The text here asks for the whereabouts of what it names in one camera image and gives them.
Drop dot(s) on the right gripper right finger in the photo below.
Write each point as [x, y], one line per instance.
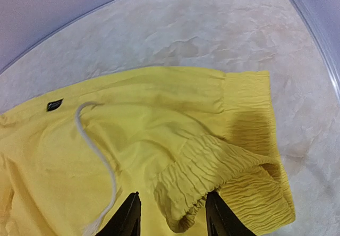
[221, 221]

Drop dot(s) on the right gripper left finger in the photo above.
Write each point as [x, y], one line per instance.
[127, 219]

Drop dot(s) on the yellow shorts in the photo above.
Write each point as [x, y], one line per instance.
[70, 157]

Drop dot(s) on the right aluminium frame post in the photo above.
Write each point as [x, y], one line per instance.
[322, 19]

